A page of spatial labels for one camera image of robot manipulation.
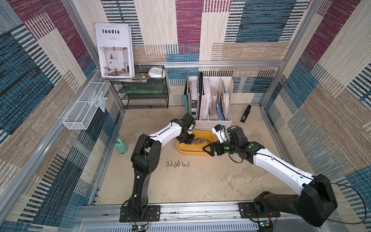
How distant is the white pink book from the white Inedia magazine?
437mm

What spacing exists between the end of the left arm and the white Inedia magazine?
0.37 meters

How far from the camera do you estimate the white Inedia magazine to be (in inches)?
29.9

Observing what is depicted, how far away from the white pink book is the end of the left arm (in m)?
0.13

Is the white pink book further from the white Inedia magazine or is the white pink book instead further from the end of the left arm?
the white Inedia magazine

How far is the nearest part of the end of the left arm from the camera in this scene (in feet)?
2.36
